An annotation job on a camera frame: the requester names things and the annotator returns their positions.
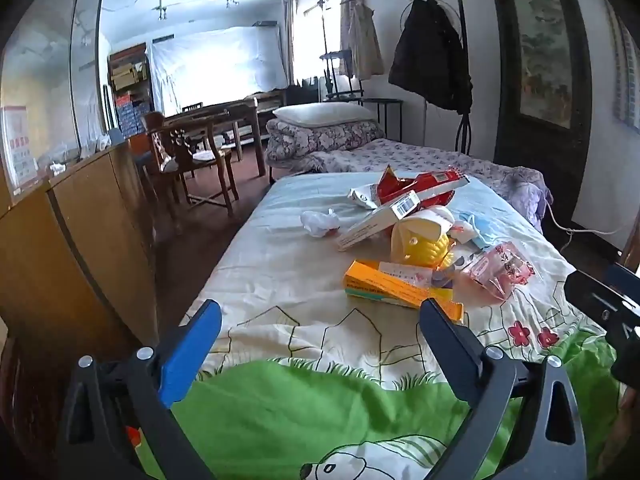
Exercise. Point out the small white tissue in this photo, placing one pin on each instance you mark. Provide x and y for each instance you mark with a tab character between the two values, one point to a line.
317	221

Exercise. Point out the blue face mask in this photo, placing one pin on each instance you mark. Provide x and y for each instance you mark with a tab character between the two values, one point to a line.
480	227

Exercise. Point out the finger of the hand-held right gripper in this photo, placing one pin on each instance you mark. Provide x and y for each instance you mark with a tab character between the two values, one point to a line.
622	277
590	295

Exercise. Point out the red white notice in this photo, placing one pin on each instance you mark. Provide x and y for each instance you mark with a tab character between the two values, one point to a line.
20	150

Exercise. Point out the blue plastic chair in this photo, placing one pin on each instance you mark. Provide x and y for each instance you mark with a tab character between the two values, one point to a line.
115	135

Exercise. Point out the orange box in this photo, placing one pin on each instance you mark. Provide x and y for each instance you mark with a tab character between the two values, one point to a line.
375	292

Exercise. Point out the wooden table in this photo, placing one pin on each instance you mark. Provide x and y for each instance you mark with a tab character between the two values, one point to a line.
240	110

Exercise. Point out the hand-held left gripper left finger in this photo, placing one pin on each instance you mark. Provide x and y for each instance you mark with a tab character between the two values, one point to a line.
192	345

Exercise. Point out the purple floral bed sheet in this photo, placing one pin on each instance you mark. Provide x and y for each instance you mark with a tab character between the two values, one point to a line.
400	157

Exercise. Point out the black metal stand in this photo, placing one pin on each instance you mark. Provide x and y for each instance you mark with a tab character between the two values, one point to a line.
327	60

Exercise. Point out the red snack bag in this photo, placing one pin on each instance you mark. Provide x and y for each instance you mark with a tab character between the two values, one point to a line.
425	185

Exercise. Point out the white plastic sheet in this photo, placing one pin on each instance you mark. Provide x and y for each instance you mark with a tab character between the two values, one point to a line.
215	70

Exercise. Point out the wooden cabinet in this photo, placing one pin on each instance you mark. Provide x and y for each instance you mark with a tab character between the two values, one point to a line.
90	240

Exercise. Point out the clear pink printed bag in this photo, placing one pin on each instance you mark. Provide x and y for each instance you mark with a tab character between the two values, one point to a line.
500	270

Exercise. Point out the cartoon printed blanket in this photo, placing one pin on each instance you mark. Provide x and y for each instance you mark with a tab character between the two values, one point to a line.
280	260

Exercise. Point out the shelf with boxes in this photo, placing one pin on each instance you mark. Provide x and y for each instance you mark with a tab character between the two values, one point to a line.
130	90

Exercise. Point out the white wall hanging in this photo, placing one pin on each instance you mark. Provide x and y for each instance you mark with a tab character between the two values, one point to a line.
627	70

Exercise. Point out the dark framed landscape painting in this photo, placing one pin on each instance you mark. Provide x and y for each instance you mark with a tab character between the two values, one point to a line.
542	60

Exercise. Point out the white pink packet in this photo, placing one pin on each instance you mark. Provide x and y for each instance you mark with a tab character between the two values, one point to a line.
405	275

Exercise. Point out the yellow ridged container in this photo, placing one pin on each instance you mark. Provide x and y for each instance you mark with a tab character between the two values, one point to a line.
420	247

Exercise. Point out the beige curtain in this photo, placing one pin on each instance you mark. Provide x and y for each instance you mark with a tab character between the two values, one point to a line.
357	35

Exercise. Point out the white pillow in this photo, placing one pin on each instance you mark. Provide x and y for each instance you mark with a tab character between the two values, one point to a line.
320	112

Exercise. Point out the purple cloth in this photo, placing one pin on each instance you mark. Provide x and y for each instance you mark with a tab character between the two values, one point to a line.
525	195

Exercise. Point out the large white tissue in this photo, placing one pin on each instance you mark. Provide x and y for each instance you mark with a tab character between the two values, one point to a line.
462	232

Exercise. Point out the black coat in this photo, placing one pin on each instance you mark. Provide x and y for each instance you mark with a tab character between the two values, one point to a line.
430	55

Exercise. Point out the white box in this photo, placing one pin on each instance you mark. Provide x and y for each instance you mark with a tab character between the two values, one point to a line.
370	227

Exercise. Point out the white green snack bag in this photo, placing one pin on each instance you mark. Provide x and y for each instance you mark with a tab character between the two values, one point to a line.
362	195

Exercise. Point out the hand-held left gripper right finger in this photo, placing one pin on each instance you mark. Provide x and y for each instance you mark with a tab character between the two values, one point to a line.
445	345

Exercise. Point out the carved wooden chair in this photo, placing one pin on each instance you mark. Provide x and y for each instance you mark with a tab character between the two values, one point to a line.
170	150

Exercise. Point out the folded floral quilt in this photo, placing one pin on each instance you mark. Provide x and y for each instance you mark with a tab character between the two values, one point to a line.
320	137

